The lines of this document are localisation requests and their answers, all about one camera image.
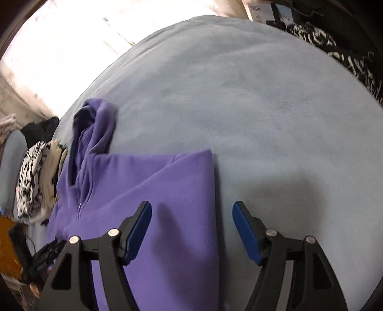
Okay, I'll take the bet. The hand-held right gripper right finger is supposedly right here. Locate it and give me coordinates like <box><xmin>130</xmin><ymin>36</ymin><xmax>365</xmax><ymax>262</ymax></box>
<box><xmin>232</xmin><ymin>201</ymin><xmax>349</xmax><ymax>311</ymax></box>

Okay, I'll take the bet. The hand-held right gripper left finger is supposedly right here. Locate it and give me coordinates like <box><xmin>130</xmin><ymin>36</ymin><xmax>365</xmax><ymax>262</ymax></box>
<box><xmin>34</xmin><ymin>201</ymin><xmax>152</xmax><ymax>311</ymax></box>

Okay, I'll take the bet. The purple hoodie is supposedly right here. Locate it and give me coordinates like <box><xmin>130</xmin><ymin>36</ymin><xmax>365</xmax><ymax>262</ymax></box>
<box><xmin>48</xmin><ymin>98</ymin><xmax>229</xmax><ymax>311</ymax></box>

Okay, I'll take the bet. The orange wooden headboard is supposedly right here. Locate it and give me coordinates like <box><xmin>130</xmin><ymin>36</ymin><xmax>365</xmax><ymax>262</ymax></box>
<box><xmin>0</xmin><ymin>216</ymin><xmax>27</xmax><ymax>282</ymax></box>

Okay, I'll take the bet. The cream folded garment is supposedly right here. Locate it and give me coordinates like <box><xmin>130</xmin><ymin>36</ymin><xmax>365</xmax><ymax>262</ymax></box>
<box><xmin>30</xmin><ymin>140</ymin><xmax>69</xmax><ymax>223</ymax></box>

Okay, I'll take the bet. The blue-grey rolled quilt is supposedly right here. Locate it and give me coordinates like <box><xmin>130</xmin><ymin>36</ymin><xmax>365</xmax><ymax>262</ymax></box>
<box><xmin>0</xmin><ymin>130</ymin><xmax>28</xmax><ymax>210</ymax></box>

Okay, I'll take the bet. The black fuzzy cloth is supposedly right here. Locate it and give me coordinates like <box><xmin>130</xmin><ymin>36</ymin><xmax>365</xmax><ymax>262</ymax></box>
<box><xmin>21</xmin><ymin>116</ymin><xmax>60</xmax><ymax>148</ymax></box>

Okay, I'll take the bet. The floral folded quilt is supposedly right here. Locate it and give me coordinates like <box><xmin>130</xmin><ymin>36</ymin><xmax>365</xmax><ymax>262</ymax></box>
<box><xmin>0</xmin><ymin>114</ymin><xmax>17</xmax><ymax>144</ymax></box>

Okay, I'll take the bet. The black white patterned cloth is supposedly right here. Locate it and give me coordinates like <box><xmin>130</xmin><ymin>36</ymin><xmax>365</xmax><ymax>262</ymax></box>
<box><xmin>286</xmin><ymin>22</ymin><xmax>383</xmax><ymax>104</ymax></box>

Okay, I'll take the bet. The black chair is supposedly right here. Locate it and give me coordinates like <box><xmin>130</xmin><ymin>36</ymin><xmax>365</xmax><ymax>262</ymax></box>
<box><xmin>295</xmin><ymin>0</ymin><xmax>383</xmax><ymax>60</ymax></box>

